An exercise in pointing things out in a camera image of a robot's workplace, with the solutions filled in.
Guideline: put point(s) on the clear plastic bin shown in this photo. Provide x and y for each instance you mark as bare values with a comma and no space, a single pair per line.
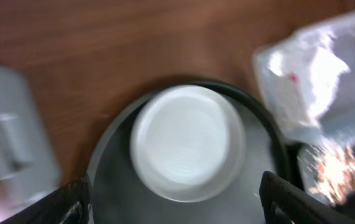
339,123

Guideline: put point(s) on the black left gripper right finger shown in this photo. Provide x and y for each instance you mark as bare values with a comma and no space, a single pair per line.
283,202

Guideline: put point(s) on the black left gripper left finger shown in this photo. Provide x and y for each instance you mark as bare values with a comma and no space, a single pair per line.
68,204

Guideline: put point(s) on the food scraps pile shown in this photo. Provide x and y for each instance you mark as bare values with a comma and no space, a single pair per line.
335,175

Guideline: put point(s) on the round black tray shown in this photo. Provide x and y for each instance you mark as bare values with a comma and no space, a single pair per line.
118,196

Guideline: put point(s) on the grey plastic dishwasher rack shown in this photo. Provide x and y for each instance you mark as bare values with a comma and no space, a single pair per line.
27,164

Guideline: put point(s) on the grey round plate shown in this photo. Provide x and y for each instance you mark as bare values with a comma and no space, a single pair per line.
187,143

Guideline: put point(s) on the white paper napkin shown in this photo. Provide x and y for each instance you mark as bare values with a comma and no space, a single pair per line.
299,78

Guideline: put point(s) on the black rectangular tray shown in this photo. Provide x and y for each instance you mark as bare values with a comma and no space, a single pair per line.
304,158

